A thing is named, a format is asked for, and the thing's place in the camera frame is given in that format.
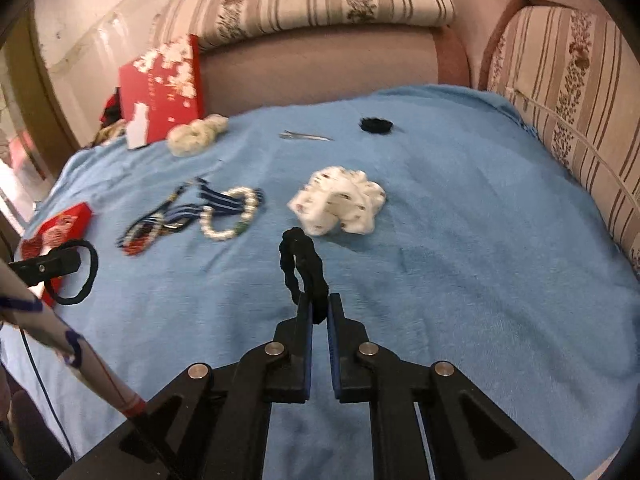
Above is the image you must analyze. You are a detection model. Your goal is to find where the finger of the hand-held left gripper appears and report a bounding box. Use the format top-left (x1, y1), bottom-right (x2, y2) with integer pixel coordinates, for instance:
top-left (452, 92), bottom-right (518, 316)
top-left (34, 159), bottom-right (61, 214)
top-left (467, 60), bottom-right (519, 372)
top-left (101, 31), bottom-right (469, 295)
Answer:
top-left (7, 249), bottom-right (83, 287)

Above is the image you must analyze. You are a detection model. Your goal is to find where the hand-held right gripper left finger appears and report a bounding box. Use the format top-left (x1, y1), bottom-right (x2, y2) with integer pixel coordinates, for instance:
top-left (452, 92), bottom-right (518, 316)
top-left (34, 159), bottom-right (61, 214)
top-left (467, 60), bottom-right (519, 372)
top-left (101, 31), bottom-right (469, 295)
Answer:
top-left (115, 294), bottom-right (314, 480)

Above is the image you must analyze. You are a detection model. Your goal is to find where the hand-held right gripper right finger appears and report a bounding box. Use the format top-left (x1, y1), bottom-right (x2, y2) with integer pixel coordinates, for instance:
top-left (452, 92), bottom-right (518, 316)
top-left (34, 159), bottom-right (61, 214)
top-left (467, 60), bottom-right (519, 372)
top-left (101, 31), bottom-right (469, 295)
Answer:
top-left (326, 293), bottom-right (576, 480)

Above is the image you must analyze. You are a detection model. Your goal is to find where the thin black hair tie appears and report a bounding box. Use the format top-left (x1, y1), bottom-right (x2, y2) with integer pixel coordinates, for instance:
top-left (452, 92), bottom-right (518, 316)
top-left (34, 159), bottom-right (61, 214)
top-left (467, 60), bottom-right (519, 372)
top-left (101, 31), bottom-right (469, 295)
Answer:
top-left (45, 239), bottom-right (100, 306)

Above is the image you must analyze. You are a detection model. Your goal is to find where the red cardboard box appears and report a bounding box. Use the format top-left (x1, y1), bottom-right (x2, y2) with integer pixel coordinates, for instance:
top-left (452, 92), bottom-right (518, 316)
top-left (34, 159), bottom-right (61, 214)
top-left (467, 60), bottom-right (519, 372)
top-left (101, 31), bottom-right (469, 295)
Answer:
top-left (20, 202), bottom-right (96, 308)

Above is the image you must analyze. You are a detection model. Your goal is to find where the black wavy hair tie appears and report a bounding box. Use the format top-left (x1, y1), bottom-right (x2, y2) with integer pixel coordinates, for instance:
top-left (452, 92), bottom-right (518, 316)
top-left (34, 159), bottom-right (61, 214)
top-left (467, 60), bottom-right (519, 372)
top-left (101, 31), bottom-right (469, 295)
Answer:
top-left (279, 227), bottom-right (331, 327)

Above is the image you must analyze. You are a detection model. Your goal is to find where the orange-red bead bracelet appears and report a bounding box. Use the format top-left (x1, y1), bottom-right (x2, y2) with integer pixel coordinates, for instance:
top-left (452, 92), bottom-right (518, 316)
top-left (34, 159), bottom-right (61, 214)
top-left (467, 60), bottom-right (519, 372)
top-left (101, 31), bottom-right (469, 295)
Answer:
top-left (124, 224), bottom-right (167, 257)

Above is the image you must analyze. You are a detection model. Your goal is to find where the white pearl bracelet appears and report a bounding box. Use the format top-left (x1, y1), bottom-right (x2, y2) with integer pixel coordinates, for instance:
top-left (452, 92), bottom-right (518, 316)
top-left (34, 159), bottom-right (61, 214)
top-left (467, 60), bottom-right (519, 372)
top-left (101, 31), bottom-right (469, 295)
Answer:
top-left (200, 186), bottom-right (259, 241)

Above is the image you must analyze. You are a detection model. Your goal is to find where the white dotted scrunchie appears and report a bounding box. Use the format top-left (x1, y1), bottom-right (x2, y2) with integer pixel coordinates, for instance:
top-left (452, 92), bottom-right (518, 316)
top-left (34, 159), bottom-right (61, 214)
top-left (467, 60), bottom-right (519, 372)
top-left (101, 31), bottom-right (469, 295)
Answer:
top-left (287, 165), bottom-right (388, 237)

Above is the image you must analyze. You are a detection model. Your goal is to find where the navy striped band watch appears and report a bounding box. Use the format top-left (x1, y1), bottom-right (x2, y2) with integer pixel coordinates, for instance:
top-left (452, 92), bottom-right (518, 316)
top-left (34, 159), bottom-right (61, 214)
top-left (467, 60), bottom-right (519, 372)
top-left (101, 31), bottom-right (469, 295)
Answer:
top-left (117, 178), bottom-right (264, 251)

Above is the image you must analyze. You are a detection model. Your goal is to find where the blue blanket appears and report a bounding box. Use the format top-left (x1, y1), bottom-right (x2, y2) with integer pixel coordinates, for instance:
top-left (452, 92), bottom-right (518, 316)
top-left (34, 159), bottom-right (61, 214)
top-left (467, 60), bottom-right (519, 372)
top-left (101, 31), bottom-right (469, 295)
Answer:
top-left (0, 84), bottom-right (640, 480)

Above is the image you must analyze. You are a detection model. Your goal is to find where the patterned scarf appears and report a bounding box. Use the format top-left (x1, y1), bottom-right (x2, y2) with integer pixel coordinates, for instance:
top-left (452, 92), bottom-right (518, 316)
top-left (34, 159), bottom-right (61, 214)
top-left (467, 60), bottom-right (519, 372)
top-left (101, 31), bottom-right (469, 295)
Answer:
top-left (86, 121), bottom-right (129, 149)

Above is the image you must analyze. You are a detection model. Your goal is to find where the wooden glass door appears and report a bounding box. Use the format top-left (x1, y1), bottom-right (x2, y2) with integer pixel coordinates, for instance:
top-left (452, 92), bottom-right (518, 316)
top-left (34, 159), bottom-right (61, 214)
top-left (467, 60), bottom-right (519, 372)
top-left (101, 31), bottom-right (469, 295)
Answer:
top-left (0, 5), bottom-right (84, 241)

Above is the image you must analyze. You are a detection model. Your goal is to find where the dark clothes pile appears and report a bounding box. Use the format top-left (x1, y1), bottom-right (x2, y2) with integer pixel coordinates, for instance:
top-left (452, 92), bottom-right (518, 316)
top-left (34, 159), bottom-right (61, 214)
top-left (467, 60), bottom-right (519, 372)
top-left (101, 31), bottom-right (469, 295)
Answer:
top-left (98, 87), bottom-right (124, 126)

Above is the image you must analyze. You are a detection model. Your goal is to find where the cream dotted scrunchie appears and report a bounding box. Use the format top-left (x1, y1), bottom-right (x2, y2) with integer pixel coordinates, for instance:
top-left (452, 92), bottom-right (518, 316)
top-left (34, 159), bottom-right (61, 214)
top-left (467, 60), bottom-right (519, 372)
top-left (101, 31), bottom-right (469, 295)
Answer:
top-left (166, 115), bottom-right (230, 157)

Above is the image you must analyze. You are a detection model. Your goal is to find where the red box lid with cat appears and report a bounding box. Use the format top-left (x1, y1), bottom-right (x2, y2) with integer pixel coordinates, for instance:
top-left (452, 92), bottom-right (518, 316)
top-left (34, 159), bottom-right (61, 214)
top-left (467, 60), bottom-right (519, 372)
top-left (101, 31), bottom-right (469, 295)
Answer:
top-left (119, 34), bottom-right (203, 151)

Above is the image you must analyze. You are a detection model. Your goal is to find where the metal hair clip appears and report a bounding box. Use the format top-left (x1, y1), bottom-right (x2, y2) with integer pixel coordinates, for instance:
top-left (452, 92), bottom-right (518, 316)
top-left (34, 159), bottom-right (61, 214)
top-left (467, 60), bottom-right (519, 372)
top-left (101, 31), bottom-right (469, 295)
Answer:
top-left (279, 130), bottom-right (335, 142)

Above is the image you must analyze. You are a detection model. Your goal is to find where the brown sofa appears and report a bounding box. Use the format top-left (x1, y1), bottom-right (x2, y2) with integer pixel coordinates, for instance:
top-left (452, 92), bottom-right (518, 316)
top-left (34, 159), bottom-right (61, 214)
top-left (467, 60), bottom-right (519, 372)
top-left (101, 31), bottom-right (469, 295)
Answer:
top-left (199, 22), bottom-right (526, 117)

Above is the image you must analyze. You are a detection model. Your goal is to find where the white striped cord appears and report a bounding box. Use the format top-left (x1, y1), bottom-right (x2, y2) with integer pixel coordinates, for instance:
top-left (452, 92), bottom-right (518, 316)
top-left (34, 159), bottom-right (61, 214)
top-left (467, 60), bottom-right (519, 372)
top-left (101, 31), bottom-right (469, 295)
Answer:
top-left (0, 259), bottom-right (149, 419)

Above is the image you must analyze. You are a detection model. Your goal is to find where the blue cable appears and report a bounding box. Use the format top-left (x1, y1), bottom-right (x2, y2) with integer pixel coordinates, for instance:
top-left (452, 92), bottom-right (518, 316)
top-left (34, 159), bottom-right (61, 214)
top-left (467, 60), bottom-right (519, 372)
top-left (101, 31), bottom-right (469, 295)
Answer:
top-left (20, 324), bottom-right (77, 461)

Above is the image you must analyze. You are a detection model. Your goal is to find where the small black hair tie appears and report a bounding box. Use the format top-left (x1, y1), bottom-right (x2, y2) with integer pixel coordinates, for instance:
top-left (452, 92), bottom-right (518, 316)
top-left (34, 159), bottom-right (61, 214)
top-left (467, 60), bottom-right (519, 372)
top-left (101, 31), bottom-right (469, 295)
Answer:
top-left (359, 116), bottom-right (394, 135)

